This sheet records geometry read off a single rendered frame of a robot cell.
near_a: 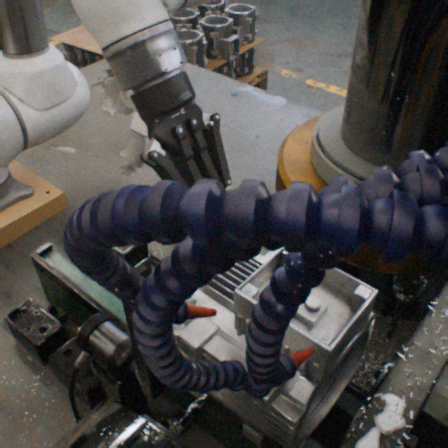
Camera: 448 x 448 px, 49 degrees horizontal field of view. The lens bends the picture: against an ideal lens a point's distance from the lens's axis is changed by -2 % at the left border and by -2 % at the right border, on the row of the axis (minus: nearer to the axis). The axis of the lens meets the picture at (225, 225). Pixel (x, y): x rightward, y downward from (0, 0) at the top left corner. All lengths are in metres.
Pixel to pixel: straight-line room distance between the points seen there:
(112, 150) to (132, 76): 0.82
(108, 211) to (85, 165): 1.17
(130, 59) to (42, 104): 0.59
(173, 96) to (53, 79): 0.59
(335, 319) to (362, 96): 0.29
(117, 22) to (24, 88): 0.58
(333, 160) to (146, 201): 0.21
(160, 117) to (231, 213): 0.46
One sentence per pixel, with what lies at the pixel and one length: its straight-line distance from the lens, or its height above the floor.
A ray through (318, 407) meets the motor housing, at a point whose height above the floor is 0.94.
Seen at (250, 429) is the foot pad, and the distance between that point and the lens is 0.63.
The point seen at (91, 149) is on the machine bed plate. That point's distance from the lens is 1.42.
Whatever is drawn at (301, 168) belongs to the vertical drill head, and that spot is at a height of 1.33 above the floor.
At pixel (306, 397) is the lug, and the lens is 0.54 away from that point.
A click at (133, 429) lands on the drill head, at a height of 1.16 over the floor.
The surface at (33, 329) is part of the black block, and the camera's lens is 0.91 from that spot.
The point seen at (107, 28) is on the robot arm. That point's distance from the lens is 0.60.
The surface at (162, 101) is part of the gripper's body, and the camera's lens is 0.60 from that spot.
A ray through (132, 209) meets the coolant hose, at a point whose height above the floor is 1.44.
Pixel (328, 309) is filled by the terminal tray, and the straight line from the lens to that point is 0.57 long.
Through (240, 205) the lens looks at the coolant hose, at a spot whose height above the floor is 1.46.
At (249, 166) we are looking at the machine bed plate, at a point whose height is 0.80.
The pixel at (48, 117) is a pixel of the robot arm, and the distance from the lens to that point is 1.17.
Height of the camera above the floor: 1.55
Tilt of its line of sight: 42 degrees down
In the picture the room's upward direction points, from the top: straight up
